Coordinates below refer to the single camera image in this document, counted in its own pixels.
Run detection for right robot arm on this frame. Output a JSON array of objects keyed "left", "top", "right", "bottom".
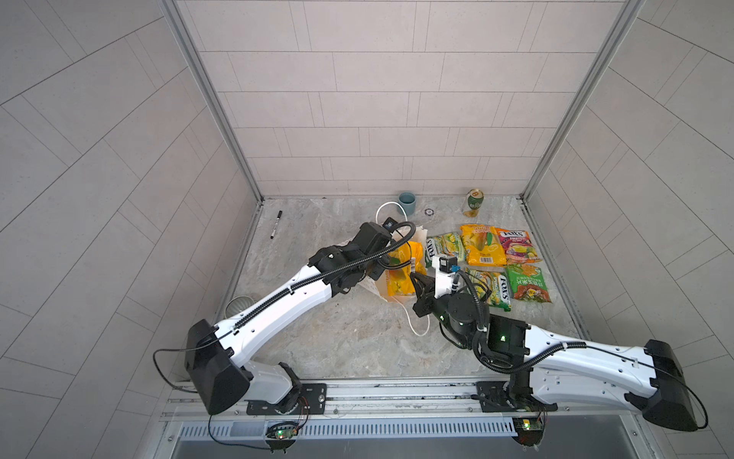
[{"left": 409, "top": 271, "right": 708, "bottom": 432}]

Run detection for teal ceramic cup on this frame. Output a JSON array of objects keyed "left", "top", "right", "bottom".
[{"left": 398, "top": 191, "right": 417, "bottom": 216}]

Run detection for controller board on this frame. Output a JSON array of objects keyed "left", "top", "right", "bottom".
[
  {"left": 512, "top": 418, "right": 545, "bottom": 448},
  {"left": 265, "top": 421, "right": 300, "bottom": 441}
]

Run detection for green snack bag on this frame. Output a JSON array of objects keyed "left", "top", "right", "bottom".
[
  {"left": 424, "top": 231, "right": 466, "bottom": 268},
  {"left": 468, "top": 269, "right": 512, "bottom": 312},
  {"left": 506, "top": 264, "right": 552, "bottom": 303}
]

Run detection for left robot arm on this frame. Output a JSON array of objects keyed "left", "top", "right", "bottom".
[{"left": 183, "top": 218, "right": 416, "bottom": 415}]

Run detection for left black cable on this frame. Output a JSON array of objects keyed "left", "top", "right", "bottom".
[{"left": 151, "top": 346, "right": 199, "bottom": 395}]

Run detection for aluminium mounting rail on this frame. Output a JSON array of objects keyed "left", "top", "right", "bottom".
[{"left": 160, "top": 377, "right": 627, "bottom": 422}]

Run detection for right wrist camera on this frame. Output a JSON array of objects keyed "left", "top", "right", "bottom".
[{"left": 431, "top": 254, "right": 461, "bottom": 298}]

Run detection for green beverage can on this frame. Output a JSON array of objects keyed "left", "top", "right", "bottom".
[{"left": 463, "top": 189, "right": 485, "bottom": 218}]

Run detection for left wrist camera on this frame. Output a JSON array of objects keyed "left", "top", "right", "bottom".
[{"left": 382, "top": 217, "right": 405, "bottom": 241}]

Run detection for yellow candy snack bag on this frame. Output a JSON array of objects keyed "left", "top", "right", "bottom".
[{"left": 461, "top": 224, "right": 508, "bottom": 267}]

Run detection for black marker pen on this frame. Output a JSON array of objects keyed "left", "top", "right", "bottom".
[{"left": 270, "top": 210, "right": 283, "bottom": 240}]

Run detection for white printed paper bag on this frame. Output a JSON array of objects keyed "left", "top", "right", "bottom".
[{"left": 359, "top": 225, "right": 430, "bottom": 338}]

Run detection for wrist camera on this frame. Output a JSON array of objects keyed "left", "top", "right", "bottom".
[
  {"left": 382, "top": 217, "right": 405, "bottom": 241},
  {"left": 431, "top": 254, "right": 461, "bottom": 298}
]

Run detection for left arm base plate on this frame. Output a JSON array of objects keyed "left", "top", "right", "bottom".
[{"left": 247, "top": 384, "right": 328, "bottom": 416}]

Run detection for right controller board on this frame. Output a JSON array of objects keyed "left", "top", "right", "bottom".
[{"left": 512, "top": 418, "right": 545, "bottom": 448}]

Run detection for pink candy snack bag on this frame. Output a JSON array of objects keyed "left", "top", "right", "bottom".
[{"left": 494, "top": 228, "right": 542, "bottom": 264}]

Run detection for left controller board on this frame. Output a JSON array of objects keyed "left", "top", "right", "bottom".
[{"left": 265, "top": 421, "right": 300, "bottom": 441}]

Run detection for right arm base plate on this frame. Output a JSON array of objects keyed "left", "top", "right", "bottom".
[{"left": 471, "top": 381, "right": 558, "bottom": 413}]

